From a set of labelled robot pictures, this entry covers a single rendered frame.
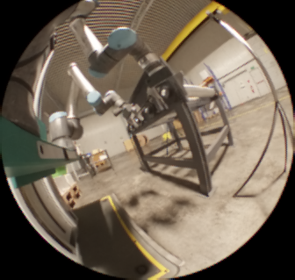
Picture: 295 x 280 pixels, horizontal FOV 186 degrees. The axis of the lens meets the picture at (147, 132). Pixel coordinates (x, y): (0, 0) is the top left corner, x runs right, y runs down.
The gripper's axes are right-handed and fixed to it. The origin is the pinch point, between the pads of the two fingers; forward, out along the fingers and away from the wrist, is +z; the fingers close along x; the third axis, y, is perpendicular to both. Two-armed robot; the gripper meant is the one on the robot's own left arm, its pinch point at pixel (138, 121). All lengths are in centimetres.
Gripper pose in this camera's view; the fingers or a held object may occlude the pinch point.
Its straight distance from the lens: 67.9
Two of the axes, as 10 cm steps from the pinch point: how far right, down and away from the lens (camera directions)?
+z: 7.2, 6.9, 0.5
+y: 6.0, -6.6, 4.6
